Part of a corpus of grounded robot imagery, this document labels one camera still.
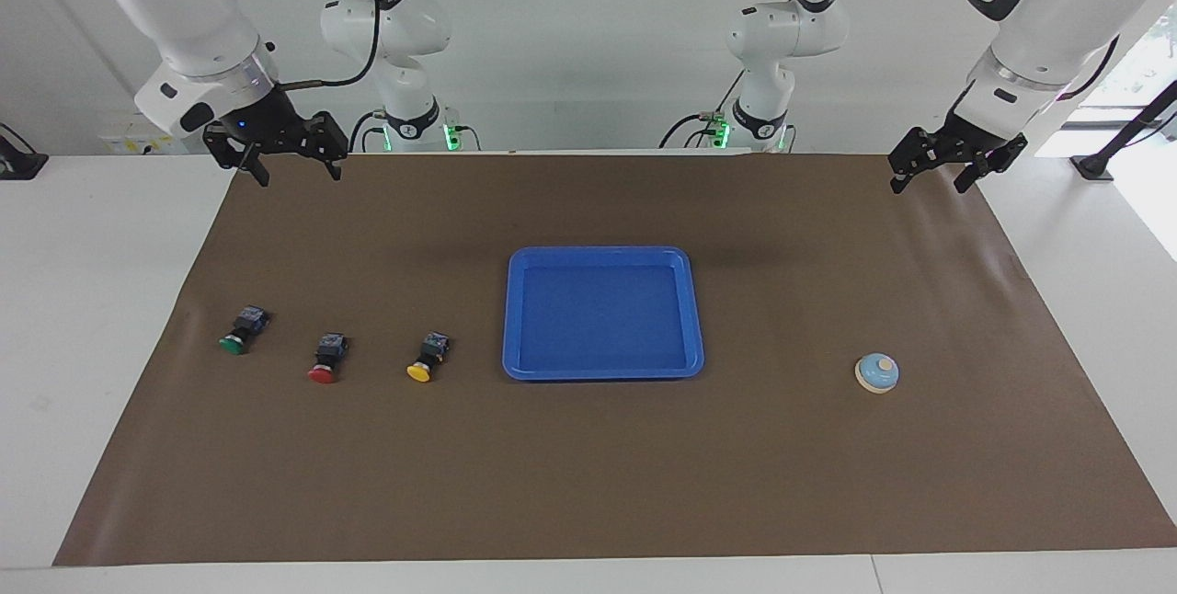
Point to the black stand foot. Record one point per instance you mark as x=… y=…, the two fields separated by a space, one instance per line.
x=18 y=162

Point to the white wall socket box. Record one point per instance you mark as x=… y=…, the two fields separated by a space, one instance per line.
x=124 y=142

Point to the yellow push button switch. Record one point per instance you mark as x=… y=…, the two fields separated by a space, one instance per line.
x=426 y=359

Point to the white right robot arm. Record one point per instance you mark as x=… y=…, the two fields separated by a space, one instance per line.
x=184 y=5

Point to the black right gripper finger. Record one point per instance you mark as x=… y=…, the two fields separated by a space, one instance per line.
x=257 y=169
x=326 y=139

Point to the red push button switch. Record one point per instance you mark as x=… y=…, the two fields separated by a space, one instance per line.
x=326 y=359

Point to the brown table mat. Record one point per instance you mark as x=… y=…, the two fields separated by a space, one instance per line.
x=368 y=465

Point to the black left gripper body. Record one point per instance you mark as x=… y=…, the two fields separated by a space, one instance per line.
x=965 y=145

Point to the green push button switch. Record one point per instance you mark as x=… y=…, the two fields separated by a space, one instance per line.
x=241 y=329

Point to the blue plastic tray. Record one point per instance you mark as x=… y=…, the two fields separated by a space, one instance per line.
x=602 y=314

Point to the black angled stand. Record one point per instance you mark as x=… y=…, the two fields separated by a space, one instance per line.
x=1126 y=136

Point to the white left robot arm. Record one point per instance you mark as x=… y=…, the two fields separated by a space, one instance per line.
x=1057 y=15

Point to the light blue desk bell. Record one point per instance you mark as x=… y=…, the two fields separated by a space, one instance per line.
x=876 y=374

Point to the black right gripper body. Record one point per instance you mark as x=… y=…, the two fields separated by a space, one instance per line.
x=253 y=120

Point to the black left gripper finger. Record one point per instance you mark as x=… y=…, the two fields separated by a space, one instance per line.
x=984 y=166
x=915 y=151

